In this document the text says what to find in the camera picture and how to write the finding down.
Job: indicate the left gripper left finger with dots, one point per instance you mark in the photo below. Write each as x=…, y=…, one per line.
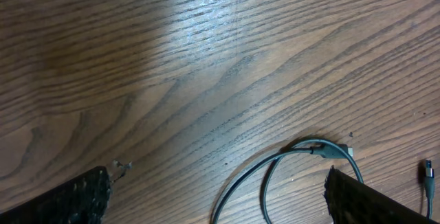
x=83, y=199

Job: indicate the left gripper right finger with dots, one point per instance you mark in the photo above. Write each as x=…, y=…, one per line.
x=352, y=202

